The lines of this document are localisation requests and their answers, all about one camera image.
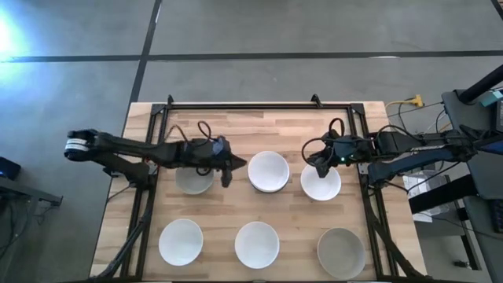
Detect black cable loop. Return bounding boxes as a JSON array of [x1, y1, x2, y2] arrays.
[[196, 120, 214, 142], [328, 117, 347, 138]]

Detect white plastic bag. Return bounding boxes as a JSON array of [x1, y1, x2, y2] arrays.
[[402, 171, 453, 222]]

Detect yellow power plug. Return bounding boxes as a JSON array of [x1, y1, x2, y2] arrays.
[[387, 94, 424, 109]]

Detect dark side desk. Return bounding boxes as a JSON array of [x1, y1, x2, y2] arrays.
[[442, 88, 503, 283]]

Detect black aluminium rig frame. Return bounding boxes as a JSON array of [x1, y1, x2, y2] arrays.
[[90, 94, 426, 283]]

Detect small teal box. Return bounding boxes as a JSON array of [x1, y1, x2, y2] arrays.
[[481, 90, 503, 108]]

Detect grey bowl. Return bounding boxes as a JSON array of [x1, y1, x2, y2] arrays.
[[174, 167, 215, 196], [317, 227, 366, 281]]

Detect thick black monitor pole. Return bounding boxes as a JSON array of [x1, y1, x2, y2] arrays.
[[458, 64, 503, 104]]

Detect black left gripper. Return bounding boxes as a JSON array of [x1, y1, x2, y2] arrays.
[[182, 136, 248, 189]]

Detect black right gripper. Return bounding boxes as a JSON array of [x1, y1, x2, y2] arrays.
[[307, 133, 373, 179]]

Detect white bowl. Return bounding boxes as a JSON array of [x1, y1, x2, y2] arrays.
[[234, 221, 281, 270], [300, 164, 343, 202], [158, 218, 204, 267], [247, 150, 291, 193]]

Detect black keyboard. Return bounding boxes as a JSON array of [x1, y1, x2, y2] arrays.
[[489, 198, 503, 233]]

